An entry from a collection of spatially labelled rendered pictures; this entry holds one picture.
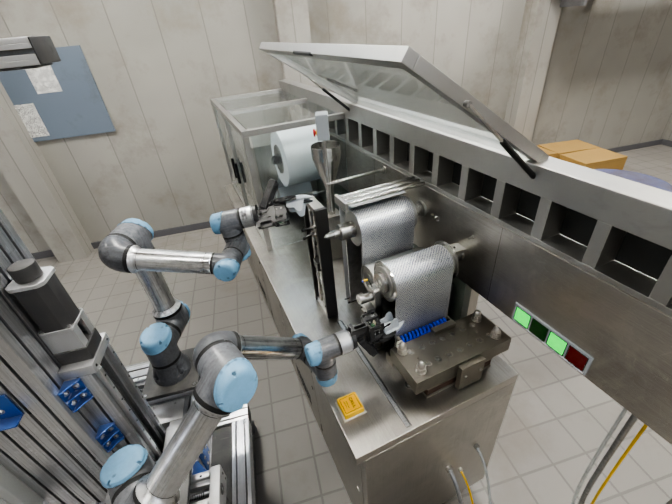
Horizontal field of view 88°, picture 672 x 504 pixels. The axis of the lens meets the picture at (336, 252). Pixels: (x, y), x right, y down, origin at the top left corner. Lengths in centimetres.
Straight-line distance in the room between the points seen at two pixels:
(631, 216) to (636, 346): 31
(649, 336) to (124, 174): 437
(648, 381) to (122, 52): 423
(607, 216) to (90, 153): 433
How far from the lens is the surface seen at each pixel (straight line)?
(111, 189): 460
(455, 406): 134
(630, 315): 105
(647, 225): 96
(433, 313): 137
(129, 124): 432
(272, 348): 118
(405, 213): 137
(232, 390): 94
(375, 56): 82
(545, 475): 236
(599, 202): 100
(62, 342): 124
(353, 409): 128
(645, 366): 110
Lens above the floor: 201
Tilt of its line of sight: 33 degrees down
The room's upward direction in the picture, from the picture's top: 5 degrees counter-clockwise
